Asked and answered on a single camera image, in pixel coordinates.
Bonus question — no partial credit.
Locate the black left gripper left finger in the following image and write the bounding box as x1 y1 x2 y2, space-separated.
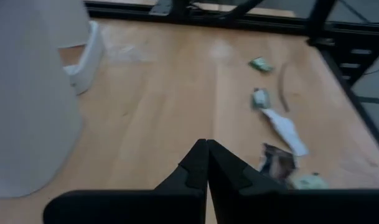
42 138 208 224

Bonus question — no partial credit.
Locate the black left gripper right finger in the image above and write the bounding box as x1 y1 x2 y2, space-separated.
207 139 379 224

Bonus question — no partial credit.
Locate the white plastic bag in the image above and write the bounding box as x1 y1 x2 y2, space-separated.
260 108 311 157

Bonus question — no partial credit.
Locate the black cable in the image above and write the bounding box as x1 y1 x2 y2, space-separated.
277 61 292 113

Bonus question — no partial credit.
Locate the clear green printed wrapper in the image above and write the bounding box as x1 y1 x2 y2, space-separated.
248 56 275 73

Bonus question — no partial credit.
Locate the white swing bin lid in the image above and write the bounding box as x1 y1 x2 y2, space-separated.
62 20 105 96

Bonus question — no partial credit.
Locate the white plastic trash bin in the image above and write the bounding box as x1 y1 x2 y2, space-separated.
0 0 91 199

